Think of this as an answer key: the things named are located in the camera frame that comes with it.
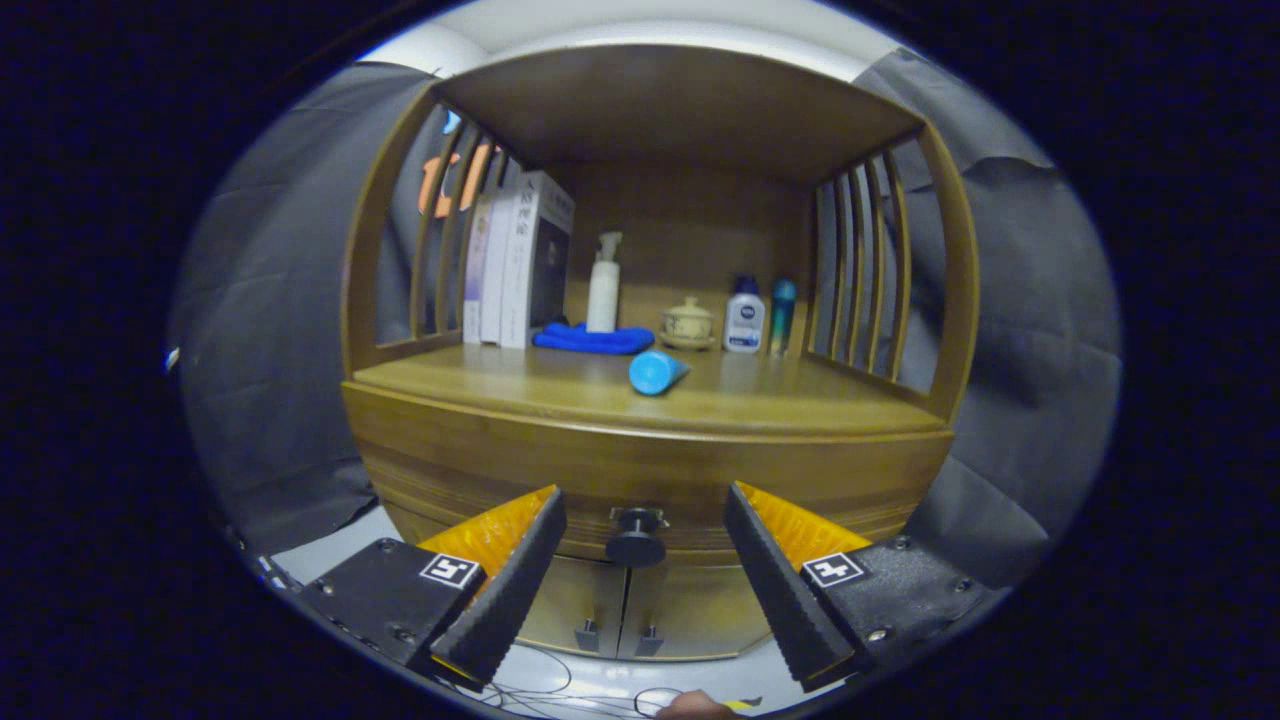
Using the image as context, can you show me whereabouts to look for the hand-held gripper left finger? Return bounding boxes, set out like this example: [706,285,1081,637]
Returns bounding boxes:
[298,485,568,691]

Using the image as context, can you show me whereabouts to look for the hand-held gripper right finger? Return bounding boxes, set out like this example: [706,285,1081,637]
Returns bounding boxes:
[723,481,1001,693]

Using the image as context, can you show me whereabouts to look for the blue squeeze tube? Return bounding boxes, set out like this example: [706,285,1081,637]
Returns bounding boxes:
[628,350,692,397]

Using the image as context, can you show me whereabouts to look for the wooden cabinet door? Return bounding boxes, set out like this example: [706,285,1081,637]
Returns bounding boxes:
[618,562,786,663]
[515,555,631,661]

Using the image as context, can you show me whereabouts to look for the wooden countertop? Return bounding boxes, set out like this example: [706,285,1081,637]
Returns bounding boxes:
[342,340,951,438]

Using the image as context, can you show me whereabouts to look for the wooden cabinet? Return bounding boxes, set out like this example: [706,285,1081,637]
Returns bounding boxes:
[340,42,981,663]

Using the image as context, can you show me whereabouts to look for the blue cloth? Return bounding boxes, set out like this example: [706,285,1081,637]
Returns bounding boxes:
[532,321,656,356]

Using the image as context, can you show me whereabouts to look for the white lotion bottle blue cap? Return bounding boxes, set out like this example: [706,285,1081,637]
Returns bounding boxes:
[723,275,766,355]

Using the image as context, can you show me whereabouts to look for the teal slim bottle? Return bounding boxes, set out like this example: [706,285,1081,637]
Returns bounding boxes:
[768,279,798,358]

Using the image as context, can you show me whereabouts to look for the lidded tea cup with saucer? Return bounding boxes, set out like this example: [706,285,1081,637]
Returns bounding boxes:
[658,296,719,352]

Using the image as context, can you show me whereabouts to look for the white pump bottle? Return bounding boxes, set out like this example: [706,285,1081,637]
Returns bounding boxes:
[586,232,623,333]

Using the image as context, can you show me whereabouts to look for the lilac book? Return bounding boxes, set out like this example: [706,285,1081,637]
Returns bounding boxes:
[462,195,496,344]

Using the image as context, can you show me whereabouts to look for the thin white book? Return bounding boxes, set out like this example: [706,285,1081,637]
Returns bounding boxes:
[480,190,516,346]

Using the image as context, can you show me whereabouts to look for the thick white book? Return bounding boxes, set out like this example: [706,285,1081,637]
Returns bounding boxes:
[500,170,576,350]

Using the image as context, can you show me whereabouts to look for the black floor cables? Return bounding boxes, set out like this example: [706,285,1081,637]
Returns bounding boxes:
[470,645,691,719]

